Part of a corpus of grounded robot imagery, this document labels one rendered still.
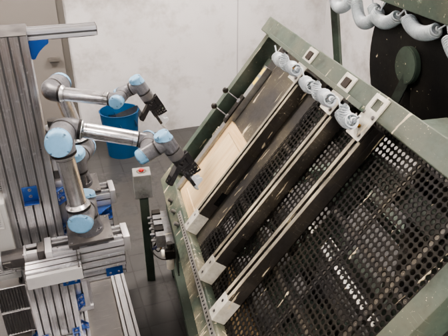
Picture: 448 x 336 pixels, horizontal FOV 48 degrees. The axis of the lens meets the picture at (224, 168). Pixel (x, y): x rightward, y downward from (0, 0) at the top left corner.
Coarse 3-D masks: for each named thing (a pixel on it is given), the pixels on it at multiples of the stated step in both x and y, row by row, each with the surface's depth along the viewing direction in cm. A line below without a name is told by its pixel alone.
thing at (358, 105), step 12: (288, 48) 241; (276, 60) 257; (288, 60) 248; (300, 60) 226; (288, 72) 242; (300, 72) 239; (300, 84) 228; (324, 96) 205; (348, 96) 184; (360, 108) 176
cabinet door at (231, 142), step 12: (228, 132) 309; (240, 132) 299; (216, 144) 314; (228, 144) 302; (240, 144) 289; (216, 156) 307; (228, 156) 295; (204, 168) 313; (216, 168) 300; (204, 180) 306; (216, 180) 293; (192, 192) 311; (204, 192) 298; (192, 204) 303
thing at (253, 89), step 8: (264, 72) 302; (264, 80) 304; (248, 88) 309; (256, 88) 306; (248, 96) 307; (240, 104) 308; (240, 112) 311; (232, 120) 312; (224, 128) 313; (216, 136) 315; (208, 144) 319; (200, 160) 320; (184, 184) 326
